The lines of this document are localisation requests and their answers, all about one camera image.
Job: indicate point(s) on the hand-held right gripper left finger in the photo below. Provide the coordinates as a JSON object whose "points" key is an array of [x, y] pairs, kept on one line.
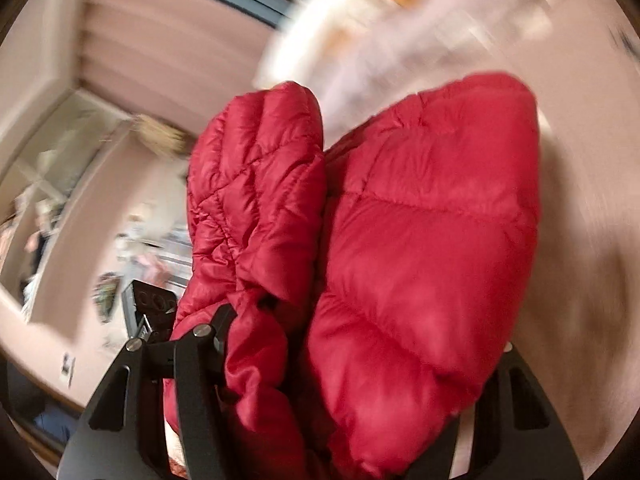
{"points": [[197, 375]]}

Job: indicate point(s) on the pink curtain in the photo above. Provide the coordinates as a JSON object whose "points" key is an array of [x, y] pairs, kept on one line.
{"points": [[150, 60]]}

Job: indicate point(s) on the grey plaid clothing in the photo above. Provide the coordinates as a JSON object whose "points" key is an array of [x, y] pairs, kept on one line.
{"points": [[167, 255]]}

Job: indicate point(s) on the red down jacket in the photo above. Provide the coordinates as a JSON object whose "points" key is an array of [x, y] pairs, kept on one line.
{"points": [[425, 240]]}

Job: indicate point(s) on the pink polka dot bed sheet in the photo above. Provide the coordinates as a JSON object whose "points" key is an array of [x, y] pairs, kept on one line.
{"points": [[590, 210]]}

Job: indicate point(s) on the straw hat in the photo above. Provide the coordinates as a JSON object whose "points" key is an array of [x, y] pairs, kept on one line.
{"points": [[162, 135]]}

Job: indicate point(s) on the white plush goose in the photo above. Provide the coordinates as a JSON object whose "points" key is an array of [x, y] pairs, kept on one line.
{"points": [[350, 20]]}

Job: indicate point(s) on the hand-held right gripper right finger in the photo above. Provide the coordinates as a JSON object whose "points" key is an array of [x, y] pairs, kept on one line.
{"points": [[520, 425]]}

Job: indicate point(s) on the wall mirror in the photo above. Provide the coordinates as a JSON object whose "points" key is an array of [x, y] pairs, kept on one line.
{"points": [[45, 185]]}

